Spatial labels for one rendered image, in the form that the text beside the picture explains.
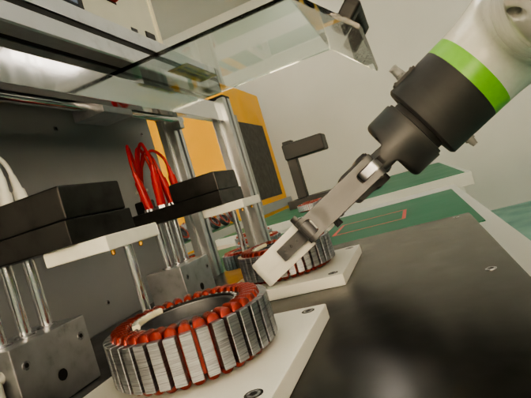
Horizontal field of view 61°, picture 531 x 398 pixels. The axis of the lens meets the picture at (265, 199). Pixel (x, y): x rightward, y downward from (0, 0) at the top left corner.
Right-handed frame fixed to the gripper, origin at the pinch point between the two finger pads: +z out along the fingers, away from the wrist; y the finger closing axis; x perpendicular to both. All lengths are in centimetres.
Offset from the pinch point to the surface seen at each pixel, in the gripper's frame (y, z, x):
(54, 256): 27.1, 2.4, -9.8
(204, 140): -323, 98, -134
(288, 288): 7.5, 0.0, 2.8
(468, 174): -133, -26, 22
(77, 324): 21.4, 10.0, -7.2
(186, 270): 2.4, 10.1, -6.9
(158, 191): 2.9, 5.6, -16.1
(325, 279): 7.5, -3.7, 4.7
